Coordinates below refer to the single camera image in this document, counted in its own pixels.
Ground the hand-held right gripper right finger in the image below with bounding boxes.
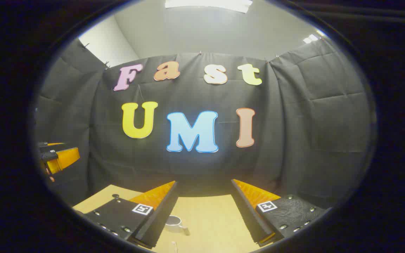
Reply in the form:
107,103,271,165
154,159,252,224
231,179,329,248

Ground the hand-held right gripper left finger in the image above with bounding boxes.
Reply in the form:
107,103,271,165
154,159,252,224
83,181,179,250

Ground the white cup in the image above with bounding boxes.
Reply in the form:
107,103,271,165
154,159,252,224
165,215,191,235

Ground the wooden desktop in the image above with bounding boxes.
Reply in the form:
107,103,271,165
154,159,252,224
72,184,277,253

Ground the black backdrop cloth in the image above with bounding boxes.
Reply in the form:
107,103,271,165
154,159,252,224
34,37,373,211

